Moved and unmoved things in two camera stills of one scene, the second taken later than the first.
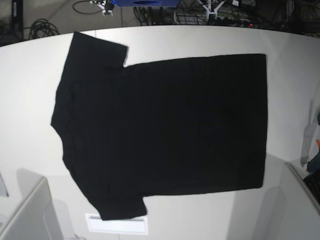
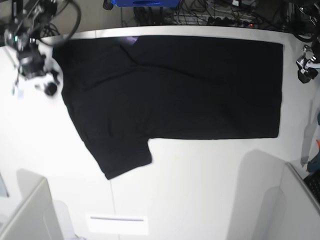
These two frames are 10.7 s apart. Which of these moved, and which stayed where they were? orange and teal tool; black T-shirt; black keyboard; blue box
Moved: black T-shirt
Stayed: orange and teal tool; black keyboard; blue box
